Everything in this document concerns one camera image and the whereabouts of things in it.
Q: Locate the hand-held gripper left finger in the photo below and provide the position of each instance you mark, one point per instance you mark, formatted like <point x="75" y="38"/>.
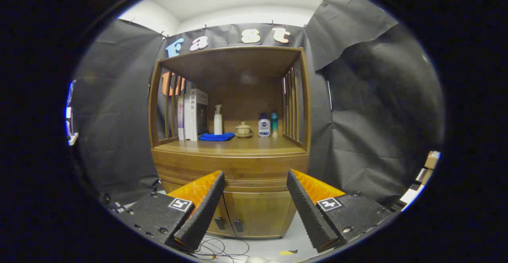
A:
<point x="200" y="215"/>

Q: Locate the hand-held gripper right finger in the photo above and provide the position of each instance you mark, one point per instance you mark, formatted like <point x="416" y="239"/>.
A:
<point x="309" y="211"/>

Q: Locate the wooden drawer with black knob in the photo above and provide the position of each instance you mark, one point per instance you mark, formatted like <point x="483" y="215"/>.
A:
<point x="254" y="167"/>

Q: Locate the wooden cabinet door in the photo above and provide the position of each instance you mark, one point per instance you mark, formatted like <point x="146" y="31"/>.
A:
<point x="262" y="213"/>
<point x="224" y="211"/>

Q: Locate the wooden countertop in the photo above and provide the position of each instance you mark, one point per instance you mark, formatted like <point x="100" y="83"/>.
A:
<point x="254" y="146"/>

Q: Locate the wooden cabinet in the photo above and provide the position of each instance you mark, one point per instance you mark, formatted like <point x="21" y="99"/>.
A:
<point x="238" y="60"/>

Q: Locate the yellow floor tape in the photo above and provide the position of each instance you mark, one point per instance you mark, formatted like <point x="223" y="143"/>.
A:
<point x="287" y="252"/>

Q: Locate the blue folded cloth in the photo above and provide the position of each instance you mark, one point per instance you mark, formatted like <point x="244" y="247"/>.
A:
<point x="216" y="137"/>

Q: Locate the white pump bottle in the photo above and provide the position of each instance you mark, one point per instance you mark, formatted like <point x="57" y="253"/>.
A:
<point x="218" y="124"/>

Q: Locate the teal bottle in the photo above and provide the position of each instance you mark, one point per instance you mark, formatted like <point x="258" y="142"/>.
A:
<point x="274" y="124"/>

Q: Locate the white lotion bottle blue cap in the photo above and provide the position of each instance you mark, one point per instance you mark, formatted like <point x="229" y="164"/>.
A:
<point x="264" y="128"/>

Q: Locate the beige lidded tea cup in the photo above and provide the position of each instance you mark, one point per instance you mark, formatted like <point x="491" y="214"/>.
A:
<point x="243" y="130"/>

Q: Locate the thin white book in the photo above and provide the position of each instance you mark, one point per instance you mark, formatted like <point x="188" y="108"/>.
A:
<point x="187" y="116"/>

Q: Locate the thin purple book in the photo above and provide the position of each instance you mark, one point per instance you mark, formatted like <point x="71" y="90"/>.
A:
<point x="180" y="116"/>

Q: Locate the large white book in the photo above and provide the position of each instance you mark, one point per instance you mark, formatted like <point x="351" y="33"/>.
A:
<point x="198" y="112"/>

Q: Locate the cardboard box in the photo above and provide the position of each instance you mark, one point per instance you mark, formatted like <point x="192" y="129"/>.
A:
<point x="431" y="160"/>

